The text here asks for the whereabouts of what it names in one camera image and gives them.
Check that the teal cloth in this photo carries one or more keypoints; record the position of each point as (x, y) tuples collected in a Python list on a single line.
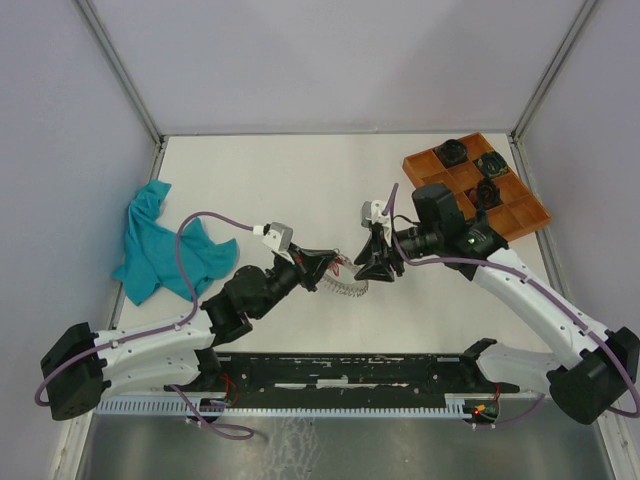
[(155, 257)]

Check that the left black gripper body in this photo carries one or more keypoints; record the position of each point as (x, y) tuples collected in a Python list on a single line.
[(301, 267)]

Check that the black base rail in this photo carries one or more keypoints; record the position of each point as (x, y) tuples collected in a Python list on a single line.
[(398, 374)]

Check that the aluminium frame post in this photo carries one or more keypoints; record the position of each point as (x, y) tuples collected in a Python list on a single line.
[(89, 14), (579, 24)]

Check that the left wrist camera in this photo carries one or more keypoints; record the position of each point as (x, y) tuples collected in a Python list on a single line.
[(276, 237)]

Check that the black round part lower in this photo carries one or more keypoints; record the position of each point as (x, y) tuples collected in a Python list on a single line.
[(485, 195)]

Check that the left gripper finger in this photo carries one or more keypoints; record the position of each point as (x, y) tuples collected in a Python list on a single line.
[(325, 255), (316, 267)]

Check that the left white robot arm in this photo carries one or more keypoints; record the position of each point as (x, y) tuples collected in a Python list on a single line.
[(85, 367)]

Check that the black round part top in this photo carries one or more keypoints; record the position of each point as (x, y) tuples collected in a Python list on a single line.
[(451, 153)]

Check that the right aluminium frame post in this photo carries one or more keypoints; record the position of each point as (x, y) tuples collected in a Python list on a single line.
[(579, 24)]

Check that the green yellow round part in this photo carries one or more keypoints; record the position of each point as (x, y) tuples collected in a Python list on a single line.
[(492, 164)]

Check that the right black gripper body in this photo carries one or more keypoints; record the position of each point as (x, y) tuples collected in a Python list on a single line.
[(385, 254)]

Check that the left aluminium frame post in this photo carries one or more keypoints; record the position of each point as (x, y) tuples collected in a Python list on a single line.
[(89, 14)]

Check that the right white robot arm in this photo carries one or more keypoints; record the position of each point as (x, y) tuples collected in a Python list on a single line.
[(588, 367)]

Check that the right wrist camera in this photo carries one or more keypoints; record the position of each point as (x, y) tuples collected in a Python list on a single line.
[(375, 212)]

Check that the white slotted cable duct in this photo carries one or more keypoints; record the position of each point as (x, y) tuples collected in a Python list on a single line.
[(322, 403)]

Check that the silver keyring with keys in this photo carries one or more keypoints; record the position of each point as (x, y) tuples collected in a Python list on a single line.
[(341, 281)]

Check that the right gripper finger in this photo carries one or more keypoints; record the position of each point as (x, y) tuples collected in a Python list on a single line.
[(375, 272), (369, 254)]

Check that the black round part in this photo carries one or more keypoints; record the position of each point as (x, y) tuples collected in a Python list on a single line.
[(485, 195), (451, 153)]

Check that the orange compartment tray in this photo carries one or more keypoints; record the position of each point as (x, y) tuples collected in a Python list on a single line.
[(480, 179)]

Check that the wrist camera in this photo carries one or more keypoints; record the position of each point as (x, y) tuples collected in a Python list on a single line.
[(276, 237), (375, 212)]

